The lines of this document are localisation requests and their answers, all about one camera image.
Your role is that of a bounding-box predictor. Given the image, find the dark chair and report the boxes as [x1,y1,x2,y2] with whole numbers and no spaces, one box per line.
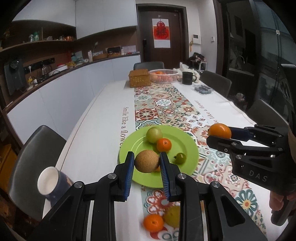
[200,70,232,98]
[9,125,66,221]
[246,99,288,127]

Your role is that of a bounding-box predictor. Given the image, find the dark chair right far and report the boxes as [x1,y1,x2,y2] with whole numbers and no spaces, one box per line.
[200,70,232,98]

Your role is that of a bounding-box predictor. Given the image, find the yellow-green pear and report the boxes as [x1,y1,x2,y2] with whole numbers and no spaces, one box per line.
[146,126,163,144]

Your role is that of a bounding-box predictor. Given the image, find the red door poster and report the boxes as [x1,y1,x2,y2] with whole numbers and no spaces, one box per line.
[152,18,171,49]

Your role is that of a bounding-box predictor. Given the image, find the green plate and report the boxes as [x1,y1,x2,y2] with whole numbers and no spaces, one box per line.
[118,126,199,188]

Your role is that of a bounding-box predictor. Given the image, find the black mug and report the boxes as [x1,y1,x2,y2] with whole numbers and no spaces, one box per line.
[182,72,197,85]

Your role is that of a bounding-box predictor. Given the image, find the navy blue mug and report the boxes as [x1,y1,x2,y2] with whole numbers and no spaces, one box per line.
[37,167,73,207]

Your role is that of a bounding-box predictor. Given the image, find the orange fruit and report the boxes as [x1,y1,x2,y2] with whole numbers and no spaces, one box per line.
[142,214,164,232]

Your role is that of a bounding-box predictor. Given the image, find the right hand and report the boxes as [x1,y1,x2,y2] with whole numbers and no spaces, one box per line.
[269,191,284,211]

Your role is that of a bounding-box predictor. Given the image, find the blue-grey tray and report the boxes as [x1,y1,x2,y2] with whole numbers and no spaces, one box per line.
[194,85,212,94]

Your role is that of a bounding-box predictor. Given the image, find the patterned table runner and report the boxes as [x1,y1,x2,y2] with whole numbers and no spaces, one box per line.
[134,83,266,234]

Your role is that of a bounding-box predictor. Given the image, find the woven wicker box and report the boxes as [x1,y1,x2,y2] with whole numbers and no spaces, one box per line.
[128,69,151,88]

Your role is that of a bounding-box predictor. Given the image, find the large yellow pear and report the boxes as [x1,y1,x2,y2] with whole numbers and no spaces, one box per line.
[163,206,180,228]

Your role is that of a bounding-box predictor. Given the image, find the tan round fruit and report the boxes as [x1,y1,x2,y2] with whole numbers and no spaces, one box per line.
[134,150,159,173]

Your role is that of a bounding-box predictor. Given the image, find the small orange tangerine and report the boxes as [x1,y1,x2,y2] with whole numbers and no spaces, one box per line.
[208,123,232,139]

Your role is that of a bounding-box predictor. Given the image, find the dark chair right near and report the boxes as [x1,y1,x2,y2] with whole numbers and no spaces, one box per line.
[246,99,288,127]

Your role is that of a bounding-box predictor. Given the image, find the dark chair far end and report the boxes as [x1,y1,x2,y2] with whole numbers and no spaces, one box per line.
[133,61,165,71]

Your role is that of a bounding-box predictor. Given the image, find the dark chair left near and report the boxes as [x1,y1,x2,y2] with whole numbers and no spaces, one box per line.
[9,125,66,221]

